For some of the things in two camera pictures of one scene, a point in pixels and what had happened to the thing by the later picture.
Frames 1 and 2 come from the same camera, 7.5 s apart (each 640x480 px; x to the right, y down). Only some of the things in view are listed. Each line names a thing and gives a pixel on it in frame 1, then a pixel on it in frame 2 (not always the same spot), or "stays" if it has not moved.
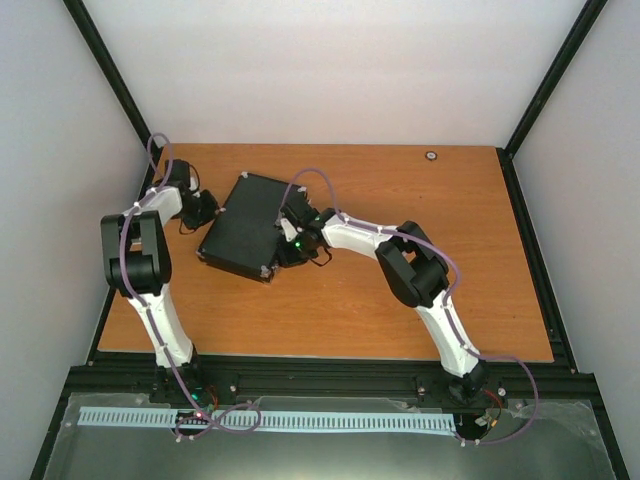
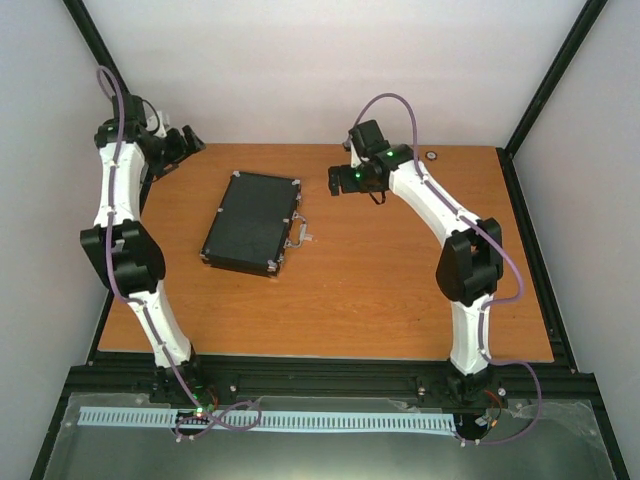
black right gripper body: (300, 253) → (358, 183)
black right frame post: (585, 19) stays
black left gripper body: (202, 212) → (165, 154)
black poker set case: (246, 237) stays
